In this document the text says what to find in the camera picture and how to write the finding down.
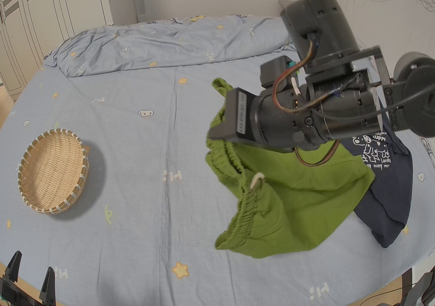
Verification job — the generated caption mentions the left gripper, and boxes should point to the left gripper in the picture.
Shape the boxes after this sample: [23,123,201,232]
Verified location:
[0,251,57,306]

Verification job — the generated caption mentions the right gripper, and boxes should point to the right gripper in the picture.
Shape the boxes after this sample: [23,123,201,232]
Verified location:
[208,75,382,154]

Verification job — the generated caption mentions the green shorts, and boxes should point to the green shorts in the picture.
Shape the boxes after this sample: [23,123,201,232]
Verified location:
[205,77,376,260]

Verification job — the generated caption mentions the round woven basket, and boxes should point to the round woven basket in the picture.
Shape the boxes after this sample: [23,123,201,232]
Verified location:
[17,128,90,214]

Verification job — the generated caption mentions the bed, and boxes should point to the bed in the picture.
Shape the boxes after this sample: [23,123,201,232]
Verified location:
[0,0,435,306]

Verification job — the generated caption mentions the dark blue printed T-shirt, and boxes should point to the dark blue printed T-shirt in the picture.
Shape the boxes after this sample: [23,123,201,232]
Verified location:
[341,113,413,248]

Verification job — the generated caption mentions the pale blue quilt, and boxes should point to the pale blue quilt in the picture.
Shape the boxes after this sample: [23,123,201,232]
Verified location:
[43,14,298,78]

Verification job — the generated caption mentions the white wardrobe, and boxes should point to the white wardrobe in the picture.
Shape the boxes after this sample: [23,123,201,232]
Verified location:
[0,0,114,101]

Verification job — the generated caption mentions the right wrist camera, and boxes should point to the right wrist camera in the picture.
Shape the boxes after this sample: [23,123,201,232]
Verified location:
[260,56,300,91]

